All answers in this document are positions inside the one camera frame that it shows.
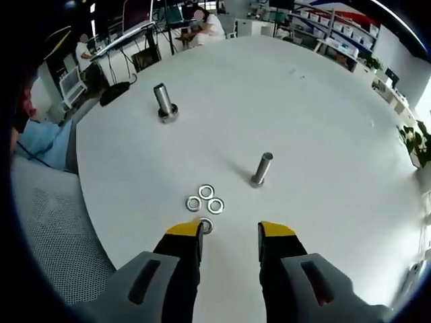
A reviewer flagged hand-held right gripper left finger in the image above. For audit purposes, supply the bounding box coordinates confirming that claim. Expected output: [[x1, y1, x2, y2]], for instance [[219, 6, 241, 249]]
[[100, 220, 205, 323]]

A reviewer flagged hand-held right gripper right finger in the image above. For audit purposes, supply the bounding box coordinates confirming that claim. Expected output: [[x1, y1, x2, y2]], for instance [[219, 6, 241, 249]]
[[257, 220, 395, 323]]

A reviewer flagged small steel washer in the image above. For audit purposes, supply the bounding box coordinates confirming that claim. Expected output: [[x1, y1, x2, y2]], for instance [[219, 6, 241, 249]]
[[185, 195, 203, 213], [197, 183, 216, 200], [206, 197, 226, 215], [198, 217, 215, 236]]

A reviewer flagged thin threaded steel stud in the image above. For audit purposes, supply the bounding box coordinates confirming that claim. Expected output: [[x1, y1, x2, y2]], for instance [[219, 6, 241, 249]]
[[250, 151, 274, 189]]

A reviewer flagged thick threaded steel stud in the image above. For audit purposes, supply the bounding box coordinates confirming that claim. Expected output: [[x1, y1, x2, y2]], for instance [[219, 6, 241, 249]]
[[153, 83, 179, 124]]

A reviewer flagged white mesh office chair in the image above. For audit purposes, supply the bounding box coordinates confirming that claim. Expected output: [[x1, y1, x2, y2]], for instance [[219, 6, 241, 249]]
[[9, 156, 117, 306]]

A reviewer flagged large potted green plant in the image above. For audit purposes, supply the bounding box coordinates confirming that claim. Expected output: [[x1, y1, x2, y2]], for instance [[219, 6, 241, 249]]
[[396, 119, 431, 169]]

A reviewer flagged black computer mouse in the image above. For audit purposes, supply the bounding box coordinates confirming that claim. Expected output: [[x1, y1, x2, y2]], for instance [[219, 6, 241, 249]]
[[99, 80, 131, 107]]

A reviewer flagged white basket trolley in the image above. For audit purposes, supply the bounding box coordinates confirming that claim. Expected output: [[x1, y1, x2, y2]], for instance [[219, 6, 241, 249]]
[[59, 65, 88, 108]]

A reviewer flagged small dark monitor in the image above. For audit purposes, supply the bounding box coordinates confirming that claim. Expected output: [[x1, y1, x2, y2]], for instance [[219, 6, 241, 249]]
[[385, 68, 400, 89]]

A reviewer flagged small potted green plant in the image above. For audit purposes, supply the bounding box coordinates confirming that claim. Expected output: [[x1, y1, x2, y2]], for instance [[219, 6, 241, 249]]
[[358, 52, 385, 73]]

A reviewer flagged white office desk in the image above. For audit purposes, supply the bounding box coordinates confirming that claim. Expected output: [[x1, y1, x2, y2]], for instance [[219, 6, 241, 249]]
[[89, 20, 159, 61]]

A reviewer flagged white cabinet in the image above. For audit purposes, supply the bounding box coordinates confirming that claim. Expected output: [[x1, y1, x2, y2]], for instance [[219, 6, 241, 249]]
[[235, 18, 263, 38]]

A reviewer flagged shelf rack with white bins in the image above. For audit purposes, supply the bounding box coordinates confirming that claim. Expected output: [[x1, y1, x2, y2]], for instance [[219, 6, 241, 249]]
[[292, 0, 380, 55]]

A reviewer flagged black cable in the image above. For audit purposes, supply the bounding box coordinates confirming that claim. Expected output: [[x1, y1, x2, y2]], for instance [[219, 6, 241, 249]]
[[16, 141, 57, 169]]

